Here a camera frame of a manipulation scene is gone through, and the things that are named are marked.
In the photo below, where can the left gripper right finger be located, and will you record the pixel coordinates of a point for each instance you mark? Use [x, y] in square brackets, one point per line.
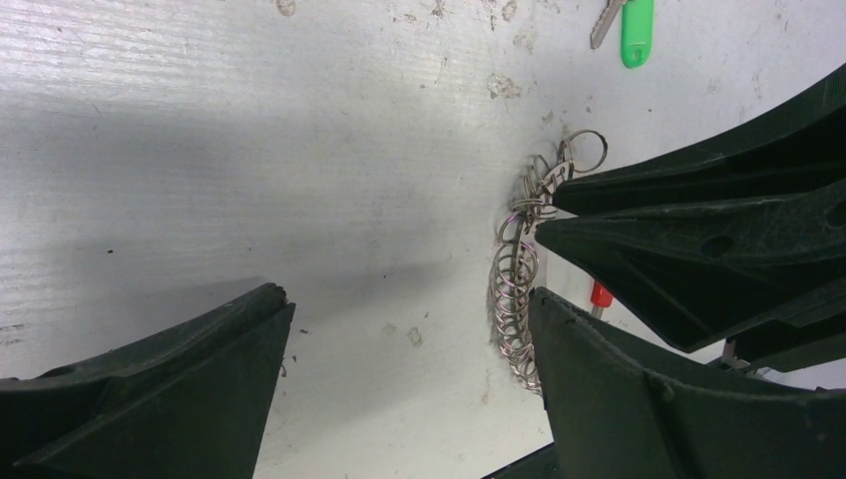
[622, 407]

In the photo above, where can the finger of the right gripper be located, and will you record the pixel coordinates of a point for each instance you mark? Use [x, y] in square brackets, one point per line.
[794, 148]
[700, 272]

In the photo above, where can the key with green tag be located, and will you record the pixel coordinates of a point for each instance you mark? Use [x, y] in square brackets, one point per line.
[636, 29]

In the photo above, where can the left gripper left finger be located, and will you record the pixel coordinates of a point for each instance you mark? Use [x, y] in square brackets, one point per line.
[190, 401]

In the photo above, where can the large keyring with small rings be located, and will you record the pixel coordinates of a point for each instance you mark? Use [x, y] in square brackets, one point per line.
[516, 263]

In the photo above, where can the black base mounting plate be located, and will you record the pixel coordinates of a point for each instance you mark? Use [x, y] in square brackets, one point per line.
[540, 464]

